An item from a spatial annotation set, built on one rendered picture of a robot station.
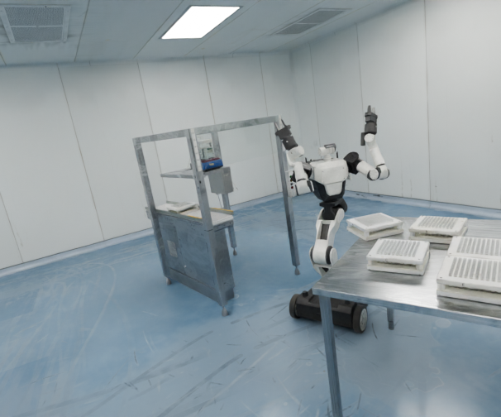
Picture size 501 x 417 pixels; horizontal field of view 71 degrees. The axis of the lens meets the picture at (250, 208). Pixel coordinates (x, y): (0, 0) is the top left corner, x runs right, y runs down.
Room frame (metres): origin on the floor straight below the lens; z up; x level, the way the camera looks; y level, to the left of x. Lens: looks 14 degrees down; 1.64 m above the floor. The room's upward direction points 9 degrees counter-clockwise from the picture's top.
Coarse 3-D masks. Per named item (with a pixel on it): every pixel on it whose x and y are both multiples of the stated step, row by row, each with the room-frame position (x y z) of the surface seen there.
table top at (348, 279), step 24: (360, 240) 1.94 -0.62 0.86; (336, 264) 1.66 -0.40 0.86; (360, 264) 1.62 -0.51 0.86; (432, 264) 1.50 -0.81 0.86; (312, 288) 1.46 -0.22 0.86; (336, 288) 1.41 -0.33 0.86; (360, 288) 1.38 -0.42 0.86; (384, 288) 1.35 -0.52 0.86; (408, 288) 1.32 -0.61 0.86; (432, 288) 1.29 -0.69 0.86; (432, 312) 1.15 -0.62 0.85; (456, 312) 1.11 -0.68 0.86; (480, 312) 1.08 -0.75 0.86
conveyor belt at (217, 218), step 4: (164, 204) 4.06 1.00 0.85; (168, 204) 4.02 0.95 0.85; (160, 208) 3.85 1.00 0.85; (164, 208) 3.82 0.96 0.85; (156, 212) 3.74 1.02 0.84; (192, 212) 3.44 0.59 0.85; (196, 212) 3.41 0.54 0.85; (200, 212) 3.38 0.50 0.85; (212, 212) 3.30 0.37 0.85; (196, 216) 3.23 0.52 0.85; (200, 216) 3.21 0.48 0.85; (212, 216) 3.13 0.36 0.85; (216, 216) 3.11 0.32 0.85; (220, 216) 3.09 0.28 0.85; (224, 216) 3.07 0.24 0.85; (228, 216) 3.05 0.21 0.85; (212, 220) 2.98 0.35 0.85; (216, 220) 2.97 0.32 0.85; (220, 220) 2.98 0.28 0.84; (224, 220) 3.00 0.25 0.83; (228, 220) 3.02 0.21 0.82; (212, 224) 2.92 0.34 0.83; (216, 224) 2.94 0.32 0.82; (220, 224) 2.98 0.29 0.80
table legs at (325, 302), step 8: (320, 296) 1.46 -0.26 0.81; (320, 304) 1.46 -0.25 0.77; (328, 304) 1.45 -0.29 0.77; (328, 312) 1.44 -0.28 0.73; (392, 312) 2.25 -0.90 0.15; (328, 320) 1.44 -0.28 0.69; (392, 320) 2.25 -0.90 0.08; (328, 328) 1.44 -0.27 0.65; (392, 328) 2.25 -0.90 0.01; (328, 336) 1.44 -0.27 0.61; (328, 344) 1.45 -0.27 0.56; (328, 352) 1.45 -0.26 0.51; (328, 360) 1.45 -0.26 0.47; (336, 360) 1.47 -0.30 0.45; (328, 368) 1.46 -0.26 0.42; (336, 368) 1.46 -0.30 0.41; (328, 376) 1.46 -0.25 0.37; (336, 376) 1.45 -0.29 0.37; (336, 384) 1.44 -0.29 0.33; (336, 392) 1.44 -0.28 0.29; (336, 400) 1.44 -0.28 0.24; (336, 408) 1.44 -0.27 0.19; (336, 416) 1.45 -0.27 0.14
